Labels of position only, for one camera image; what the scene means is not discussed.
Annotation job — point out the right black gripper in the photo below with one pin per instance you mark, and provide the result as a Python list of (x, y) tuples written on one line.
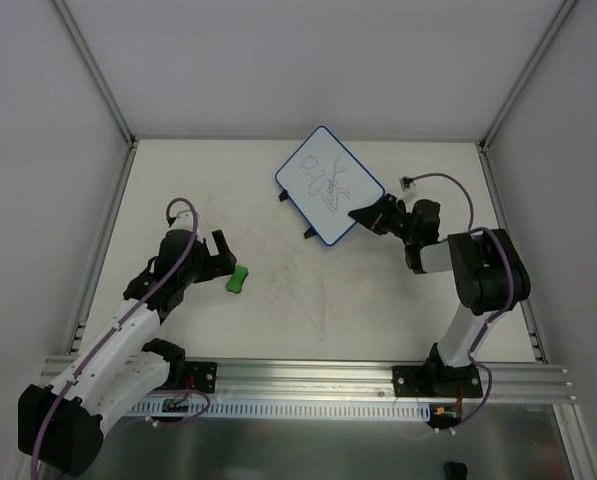
[(387, 216)]

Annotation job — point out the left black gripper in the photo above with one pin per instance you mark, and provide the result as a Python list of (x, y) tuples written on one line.
[(217, 259)]

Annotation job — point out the green whiteboard eraser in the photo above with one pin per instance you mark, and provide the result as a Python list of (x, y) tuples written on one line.
[(236, 282)]

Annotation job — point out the blue framed whiteboard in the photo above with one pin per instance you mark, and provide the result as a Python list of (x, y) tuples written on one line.
[(325, 181)]

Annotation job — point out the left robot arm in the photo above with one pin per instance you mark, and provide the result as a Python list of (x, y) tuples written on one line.
[(64, 423)]

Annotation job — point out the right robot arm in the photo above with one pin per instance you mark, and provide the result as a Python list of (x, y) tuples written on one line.
[(489, 279)]

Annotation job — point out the black object on floor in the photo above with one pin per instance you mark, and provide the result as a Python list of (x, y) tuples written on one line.
[(456, 471)]

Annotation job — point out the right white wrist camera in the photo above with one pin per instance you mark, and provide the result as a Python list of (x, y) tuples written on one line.
[(408, 186)]

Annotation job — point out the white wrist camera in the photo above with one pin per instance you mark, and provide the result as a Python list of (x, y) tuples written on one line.
[(185, 220), (408, 186)]

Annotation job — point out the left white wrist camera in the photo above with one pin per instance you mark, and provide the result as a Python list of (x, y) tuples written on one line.
[(185, 220)]

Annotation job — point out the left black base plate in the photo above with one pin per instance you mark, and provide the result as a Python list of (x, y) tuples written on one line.
[(200, 376)]

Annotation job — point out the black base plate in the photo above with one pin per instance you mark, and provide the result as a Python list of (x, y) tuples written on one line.
[(444, 382), (200, 376)]

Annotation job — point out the aluminium mounting rail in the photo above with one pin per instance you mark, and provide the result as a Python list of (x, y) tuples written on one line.
[(355, 381)]

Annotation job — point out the white slotted cable duct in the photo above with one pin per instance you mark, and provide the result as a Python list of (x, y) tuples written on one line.
[(390, 410)]

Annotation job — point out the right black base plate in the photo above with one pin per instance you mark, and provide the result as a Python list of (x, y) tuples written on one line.
[(444, 382)]

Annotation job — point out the left aluminium frame post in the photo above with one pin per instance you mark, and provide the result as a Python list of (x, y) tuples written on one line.
[(85, 54)]

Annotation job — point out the aluminium frame post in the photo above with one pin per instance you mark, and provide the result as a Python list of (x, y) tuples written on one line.
[(85, 54), (539, 51)]

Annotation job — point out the right aluminium frame post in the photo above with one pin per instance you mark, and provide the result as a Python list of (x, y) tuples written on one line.
[(539, 51)]

